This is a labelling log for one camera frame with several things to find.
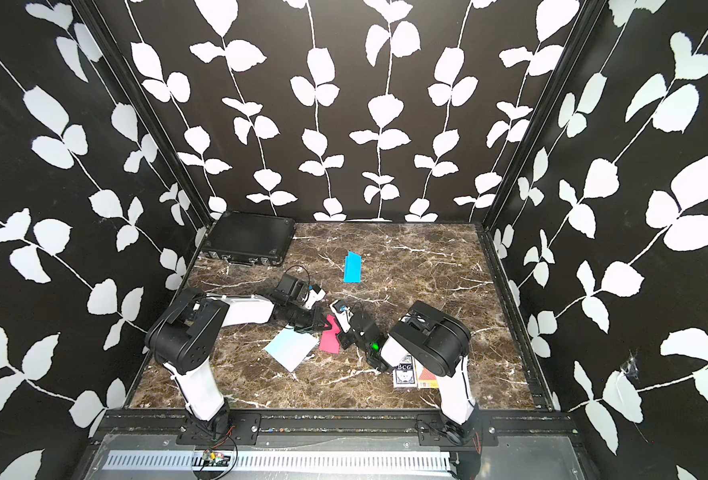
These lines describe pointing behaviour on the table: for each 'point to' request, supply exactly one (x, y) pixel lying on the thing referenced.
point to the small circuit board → (215, 459)
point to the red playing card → (427, 379)
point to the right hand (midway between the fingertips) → (334, 315)
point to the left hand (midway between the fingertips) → (333, 323)
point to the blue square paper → (353, 266)
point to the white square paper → (290, 347)
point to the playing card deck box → (404, 374)
